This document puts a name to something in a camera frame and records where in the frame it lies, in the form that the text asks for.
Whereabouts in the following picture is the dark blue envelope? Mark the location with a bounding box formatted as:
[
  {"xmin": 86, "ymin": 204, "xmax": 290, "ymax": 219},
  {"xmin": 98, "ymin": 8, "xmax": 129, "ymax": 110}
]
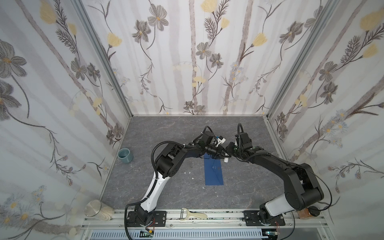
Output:
[{"xmin": 204, "ymin": 154, "xmax": 224, "ymax": 186}]

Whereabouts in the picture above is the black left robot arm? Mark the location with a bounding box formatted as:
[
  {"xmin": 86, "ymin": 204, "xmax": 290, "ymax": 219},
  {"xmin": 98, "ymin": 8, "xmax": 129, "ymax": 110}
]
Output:
[{"xmin": 125, "ymin": 131, "xmax": 230, "ymax": 226}]

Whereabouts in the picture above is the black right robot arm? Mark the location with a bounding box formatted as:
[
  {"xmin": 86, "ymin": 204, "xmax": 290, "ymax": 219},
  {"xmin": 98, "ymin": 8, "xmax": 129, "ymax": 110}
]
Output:
[{"xmin": 226, "ymin": 133, "xmax": 324, "ymax": 225}]

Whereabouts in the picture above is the small jar black lid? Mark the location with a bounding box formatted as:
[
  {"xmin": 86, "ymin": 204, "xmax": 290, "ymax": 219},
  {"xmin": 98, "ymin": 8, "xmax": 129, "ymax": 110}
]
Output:
[{"xmin": 298, "ymin": 206, "xmax": 321, "ymax": 220}]

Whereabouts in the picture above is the teal ceramic cup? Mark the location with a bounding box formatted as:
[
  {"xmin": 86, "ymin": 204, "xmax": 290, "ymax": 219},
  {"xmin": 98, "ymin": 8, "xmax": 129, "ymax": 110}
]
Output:
[{"xmin": 118, "ymin": 148, "xmax": 134, "ymax": 164}]

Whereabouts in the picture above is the glass jar with metal lid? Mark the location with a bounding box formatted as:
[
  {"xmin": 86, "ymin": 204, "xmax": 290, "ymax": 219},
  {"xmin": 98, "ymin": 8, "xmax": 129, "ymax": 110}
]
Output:
[{"xmin": 84, "ymin": 200, "xmax": 115, "ymax": 221}]

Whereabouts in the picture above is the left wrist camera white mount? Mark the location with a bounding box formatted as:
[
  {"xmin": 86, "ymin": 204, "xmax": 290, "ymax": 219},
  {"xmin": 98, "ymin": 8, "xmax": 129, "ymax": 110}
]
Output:
[{"xmin": 216, "ymin": 136, "xmax": 226, "ymax": 147}]

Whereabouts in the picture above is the cream handled peeler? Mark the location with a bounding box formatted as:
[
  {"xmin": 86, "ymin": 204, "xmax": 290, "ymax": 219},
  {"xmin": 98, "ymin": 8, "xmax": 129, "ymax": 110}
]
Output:
[{"xmin": 180, "ymin": 208, "xmax": 208, "ymax": 221}]

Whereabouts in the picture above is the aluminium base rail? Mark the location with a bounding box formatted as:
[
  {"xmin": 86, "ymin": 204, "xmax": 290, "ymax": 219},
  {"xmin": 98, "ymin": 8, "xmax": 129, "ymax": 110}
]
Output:
[{"xmin": 77, "ymin": 209, "xmax": 335, "ymax": 240}]

